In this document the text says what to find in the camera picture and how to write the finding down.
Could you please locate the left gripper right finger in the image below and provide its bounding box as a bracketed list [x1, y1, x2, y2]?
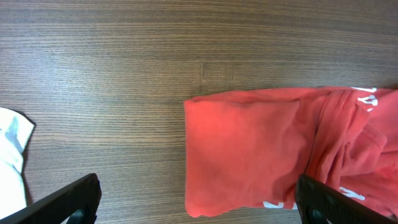
[295, 174, 397, 224]

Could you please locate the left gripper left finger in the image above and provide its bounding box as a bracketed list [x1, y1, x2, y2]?
[1, 173, 101, 224]

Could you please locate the red printed t-shirt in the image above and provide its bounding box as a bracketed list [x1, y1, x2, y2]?
[184, 86, 397, 217]

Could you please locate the white t-shirt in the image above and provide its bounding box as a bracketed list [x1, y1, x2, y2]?
[1, 108, 35, 219]

